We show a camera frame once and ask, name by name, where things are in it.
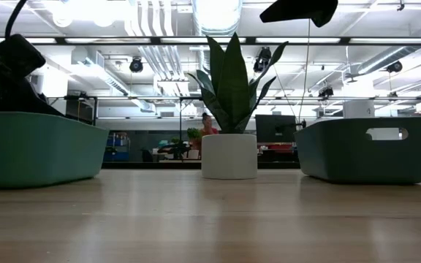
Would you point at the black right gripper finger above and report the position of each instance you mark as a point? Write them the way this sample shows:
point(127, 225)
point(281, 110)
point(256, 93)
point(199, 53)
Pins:
point(291, 9)

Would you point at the light green plastic bin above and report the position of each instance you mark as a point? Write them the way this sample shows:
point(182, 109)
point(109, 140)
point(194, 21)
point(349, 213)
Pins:
point(42, 153)

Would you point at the dark teal plastic bin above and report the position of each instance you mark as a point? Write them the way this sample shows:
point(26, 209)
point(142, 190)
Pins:
point(342, 160)

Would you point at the black ceiling spotlight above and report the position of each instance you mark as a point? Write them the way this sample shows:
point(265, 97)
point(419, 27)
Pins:
point(326, 92)
point(136, 65)
point(394, 66)
point(262, 58)

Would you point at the black metal shelf rack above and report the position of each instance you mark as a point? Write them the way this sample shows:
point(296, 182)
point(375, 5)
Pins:
point(86, 109)

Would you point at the green snake plant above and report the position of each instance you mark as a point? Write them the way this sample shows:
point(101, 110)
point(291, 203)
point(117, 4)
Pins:
point(232, 91)

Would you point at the blue storage crates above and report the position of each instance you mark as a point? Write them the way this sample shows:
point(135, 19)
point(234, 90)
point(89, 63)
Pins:
point(117, 146)

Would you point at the black computer monitor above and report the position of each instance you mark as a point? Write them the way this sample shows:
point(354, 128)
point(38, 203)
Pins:
point(275, 128)

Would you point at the red storage tray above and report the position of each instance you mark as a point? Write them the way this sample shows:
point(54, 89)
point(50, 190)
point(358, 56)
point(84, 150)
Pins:
point(276, 147)

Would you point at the person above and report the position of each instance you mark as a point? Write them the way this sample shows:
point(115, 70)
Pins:
point(207, 122)

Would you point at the small potted green plant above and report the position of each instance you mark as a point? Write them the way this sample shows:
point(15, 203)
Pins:
point(194, 134)

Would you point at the white round plant pot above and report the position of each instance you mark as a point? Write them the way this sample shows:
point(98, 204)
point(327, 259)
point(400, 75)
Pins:
point(228, 157)

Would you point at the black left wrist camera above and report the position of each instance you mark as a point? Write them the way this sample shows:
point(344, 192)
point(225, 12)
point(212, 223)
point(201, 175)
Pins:
point(17, 55)

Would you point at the long black ceiling light rail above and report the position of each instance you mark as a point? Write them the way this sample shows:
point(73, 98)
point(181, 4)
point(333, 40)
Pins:
point(250, 40)

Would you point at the silver ceiling air duct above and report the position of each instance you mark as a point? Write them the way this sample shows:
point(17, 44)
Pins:
point(218, 14)

